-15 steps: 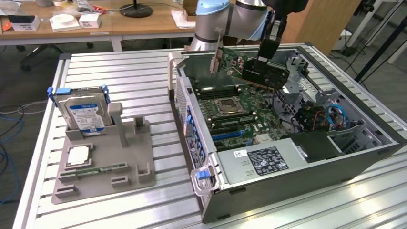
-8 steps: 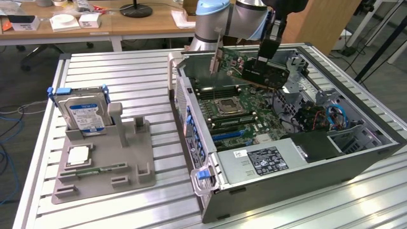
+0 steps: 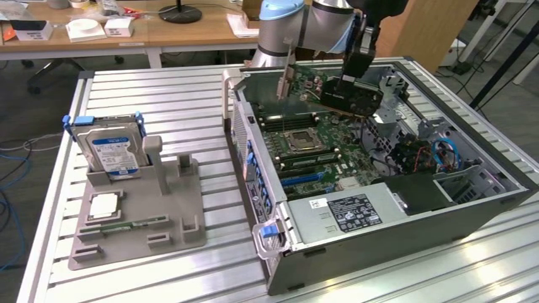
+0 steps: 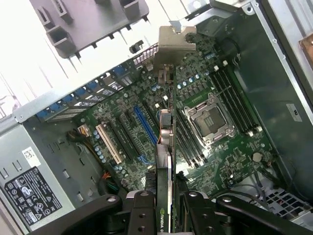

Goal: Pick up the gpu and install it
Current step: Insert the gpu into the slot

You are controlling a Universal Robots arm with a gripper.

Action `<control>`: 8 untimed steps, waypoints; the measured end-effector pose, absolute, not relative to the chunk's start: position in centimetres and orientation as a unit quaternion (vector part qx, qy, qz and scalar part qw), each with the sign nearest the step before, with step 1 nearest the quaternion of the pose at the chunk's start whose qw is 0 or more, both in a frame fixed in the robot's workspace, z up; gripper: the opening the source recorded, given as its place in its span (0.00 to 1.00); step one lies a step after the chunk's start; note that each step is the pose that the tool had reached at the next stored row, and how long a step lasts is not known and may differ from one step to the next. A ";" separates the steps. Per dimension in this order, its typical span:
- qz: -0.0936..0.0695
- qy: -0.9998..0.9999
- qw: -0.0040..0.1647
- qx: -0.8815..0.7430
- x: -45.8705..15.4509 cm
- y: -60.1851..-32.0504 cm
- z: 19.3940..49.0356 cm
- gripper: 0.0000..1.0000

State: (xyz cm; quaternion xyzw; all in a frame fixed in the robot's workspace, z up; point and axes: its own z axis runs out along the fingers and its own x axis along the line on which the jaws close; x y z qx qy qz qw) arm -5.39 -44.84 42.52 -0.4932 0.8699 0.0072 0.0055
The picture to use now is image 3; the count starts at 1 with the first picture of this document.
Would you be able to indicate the white desk frame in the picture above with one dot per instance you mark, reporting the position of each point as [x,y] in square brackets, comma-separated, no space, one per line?
[475,28]

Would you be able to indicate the wooden desk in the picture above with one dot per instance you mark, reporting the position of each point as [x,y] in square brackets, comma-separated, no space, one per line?
[168,34]

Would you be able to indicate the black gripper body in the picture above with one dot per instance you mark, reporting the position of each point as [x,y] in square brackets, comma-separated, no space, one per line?
[379,9]

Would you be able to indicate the grey plastic parts rack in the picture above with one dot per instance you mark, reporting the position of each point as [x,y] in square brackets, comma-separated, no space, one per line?
[138,205]

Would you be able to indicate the white round holder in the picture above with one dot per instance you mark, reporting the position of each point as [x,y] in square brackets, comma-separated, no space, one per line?
[85,30]

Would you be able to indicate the silver finned chipset heatsink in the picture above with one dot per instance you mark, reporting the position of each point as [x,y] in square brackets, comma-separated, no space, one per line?
[347,183]

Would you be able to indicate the pink and white paper stack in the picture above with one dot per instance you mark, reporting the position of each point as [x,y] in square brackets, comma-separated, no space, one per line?
[241,26]

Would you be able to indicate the metal cpu socket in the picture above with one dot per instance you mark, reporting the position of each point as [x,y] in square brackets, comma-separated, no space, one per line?
[302,139]

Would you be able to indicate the dark grey open pc case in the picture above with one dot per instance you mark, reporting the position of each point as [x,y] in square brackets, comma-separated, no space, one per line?
[379,252]

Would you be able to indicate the blue expansion slot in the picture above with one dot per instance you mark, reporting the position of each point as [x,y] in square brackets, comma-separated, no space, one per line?
[302,180]

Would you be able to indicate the blue case release latch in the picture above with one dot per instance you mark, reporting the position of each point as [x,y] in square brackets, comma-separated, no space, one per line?
[269,232]

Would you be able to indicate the grey power supply unit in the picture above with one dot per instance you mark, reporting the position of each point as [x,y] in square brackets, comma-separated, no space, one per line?
[349,214]

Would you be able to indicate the small white cardboard box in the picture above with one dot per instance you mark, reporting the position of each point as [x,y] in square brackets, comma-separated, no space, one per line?
[118,27]

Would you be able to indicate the brown wooden cabinet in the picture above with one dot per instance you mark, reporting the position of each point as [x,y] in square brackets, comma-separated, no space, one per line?
[429,31]

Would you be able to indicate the black slanted pole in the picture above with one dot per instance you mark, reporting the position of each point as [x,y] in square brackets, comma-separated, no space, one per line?
[504,53]

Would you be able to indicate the black office chair base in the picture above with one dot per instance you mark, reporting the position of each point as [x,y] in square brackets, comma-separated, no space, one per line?
[54,67]

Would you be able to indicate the green ram stick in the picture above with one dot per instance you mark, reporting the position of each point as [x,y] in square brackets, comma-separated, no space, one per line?
[120,226]

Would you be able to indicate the green dell motherboard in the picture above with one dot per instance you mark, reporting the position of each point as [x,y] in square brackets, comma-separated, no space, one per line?
[345,151]

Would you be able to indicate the hard disk with blue caddy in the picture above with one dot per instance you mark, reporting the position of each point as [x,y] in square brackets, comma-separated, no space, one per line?
[110,151]

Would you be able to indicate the silver cpu chip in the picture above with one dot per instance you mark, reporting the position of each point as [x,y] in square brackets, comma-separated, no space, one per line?
[102,206]

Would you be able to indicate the white box with black top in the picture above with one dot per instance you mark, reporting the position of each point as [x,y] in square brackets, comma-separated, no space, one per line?
[30,30]

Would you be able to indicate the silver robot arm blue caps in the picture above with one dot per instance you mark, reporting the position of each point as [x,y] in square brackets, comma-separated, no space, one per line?
[277,34]

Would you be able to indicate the black nvidia graphics card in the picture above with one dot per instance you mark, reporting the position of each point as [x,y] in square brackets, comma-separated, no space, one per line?
[361,98]

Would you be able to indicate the black round lamp base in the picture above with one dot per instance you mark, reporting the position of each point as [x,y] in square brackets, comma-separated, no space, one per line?
[180,14]

